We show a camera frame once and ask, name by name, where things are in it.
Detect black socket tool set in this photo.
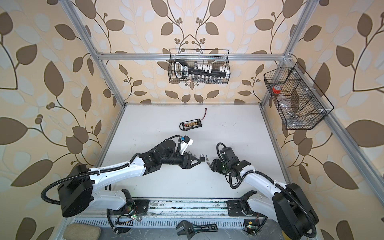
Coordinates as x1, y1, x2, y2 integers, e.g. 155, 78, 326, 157
173, 60, 231, 80

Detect black wire basket back wall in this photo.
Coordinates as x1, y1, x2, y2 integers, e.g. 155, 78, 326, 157
168, 48, 231, 85

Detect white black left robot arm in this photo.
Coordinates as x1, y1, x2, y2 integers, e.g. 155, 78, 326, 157
41, 136, 205, 218

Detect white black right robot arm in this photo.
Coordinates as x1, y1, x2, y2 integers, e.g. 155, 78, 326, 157
210, 143, 319, 240

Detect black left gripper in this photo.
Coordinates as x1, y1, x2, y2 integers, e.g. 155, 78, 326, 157
160, 148, 203, 169

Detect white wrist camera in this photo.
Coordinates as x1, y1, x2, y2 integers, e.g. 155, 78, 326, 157
177, 136, 194, 155
219, 147, 240, 166

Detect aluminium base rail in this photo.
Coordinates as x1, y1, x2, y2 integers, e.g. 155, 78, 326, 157
74, 196, 289, 230

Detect black charging board yellow connectors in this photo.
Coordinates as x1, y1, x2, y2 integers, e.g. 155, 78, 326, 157
179, 119, 202, 132

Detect black adjustable wrench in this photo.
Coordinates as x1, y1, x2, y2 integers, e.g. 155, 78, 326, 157
176, 220, 219, 240

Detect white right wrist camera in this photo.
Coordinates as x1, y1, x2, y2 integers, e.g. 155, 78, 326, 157
219, 147, 240, 166

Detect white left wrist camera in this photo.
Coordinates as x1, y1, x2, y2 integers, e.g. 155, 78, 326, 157
177, 136, 194, 155

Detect black wire basket wall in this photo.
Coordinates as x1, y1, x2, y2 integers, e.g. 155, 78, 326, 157
264, 63, 334, 130
168, 48, 231, 85

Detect black wire basket right wall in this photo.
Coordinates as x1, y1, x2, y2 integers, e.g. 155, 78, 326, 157
264, 63, 334, 130

